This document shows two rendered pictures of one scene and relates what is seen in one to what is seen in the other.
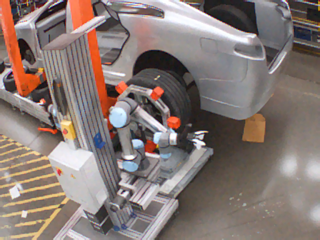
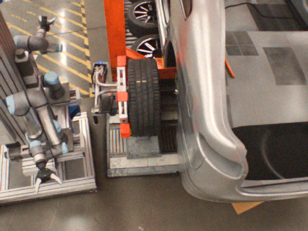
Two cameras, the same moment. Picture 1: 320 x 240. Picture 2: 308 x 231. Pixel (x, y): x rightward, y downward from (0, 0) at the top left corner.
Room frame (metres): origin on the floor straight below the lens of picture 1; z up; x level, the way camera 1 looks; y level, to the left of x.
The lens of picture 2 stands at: (1.80, -1.08, 2.85)
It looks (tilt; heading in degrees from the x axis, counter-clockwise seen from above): 55 degrees down; 42
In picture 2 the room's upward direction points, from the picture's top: 3 degrees clockwise
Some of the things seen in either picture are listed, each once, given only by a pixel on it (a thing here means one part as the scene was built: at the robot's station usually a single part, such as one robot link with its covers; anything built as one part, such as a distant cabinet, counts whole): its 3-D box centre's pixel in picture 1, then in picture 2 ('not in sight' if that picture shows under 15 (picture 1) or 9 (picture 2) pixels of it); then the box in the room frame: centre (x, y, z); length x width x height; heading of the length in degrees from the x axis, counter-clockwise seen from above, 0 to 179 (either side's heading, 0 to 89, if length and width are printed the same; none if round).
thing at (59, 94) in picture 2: not in sight; (55, 89); (2.41, 0.62, 0.87); 0.15 x 0.15 x 0.10
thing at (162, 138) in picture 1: (163, 138); (37, 150); (1.92, 0.00, 1.21); 0.11 x 0.08 x 0.09; 71
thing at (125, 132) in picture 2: (173, 122); (125, 130); (2.57, -0.11, 0.85); 0.09 x 0.08 x 0.07; 49
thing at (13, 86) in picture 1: (16, 78); not in sight; (5.44, 2.65, 0.39); 0.66 x 0.66 x 0.24
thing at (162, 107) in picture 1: (143, 113); (122, 98); (2.77, 0.13, 0.85); 0.54 x 0.07 x 0.54; 49
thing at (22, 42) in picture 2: not in sight; (31, 63); (2.31, 0.72, 1.19); 0.15 x 0.12 x 0.55; 132
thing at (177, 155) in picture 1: (162, 147); (142, 130); (2.90, 0.02, 0.32); 0.40 x 0.30 x 0.28; 49
